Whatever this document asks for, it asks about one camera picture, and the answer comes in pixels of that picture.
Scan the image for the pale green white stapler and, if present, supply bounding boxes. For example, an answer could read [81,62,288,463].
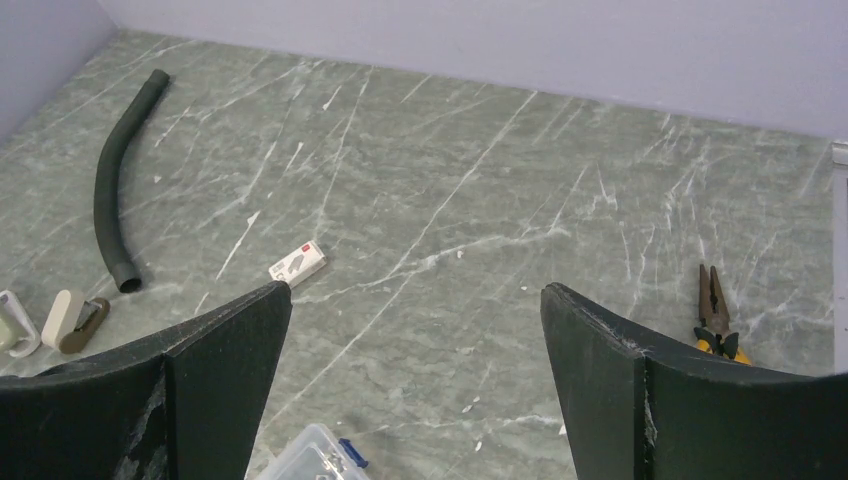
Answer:
[1,290,41,358]

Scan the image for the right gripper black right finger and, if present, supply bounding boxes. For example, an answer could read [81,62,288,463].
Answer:
[540,283,847,479]

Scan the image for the black rubber hose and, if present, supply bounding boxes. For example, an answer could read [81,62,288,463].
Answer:
[93,68,172,295]

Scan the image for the white staple box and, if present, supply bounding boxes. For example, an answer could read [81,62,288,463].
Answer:
[268,241,327,288]

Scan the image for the orange handled pliers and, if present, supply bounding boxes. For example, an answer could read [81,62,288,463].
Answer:
[693,264,752,366]

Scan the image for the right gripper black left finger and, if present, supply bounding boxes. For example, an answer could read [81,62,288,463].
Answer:
[1,281,292,479]

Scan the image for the clear plastic screw organizer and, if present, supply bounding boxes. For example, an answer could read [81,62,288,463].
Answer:
[257,423,369,480]

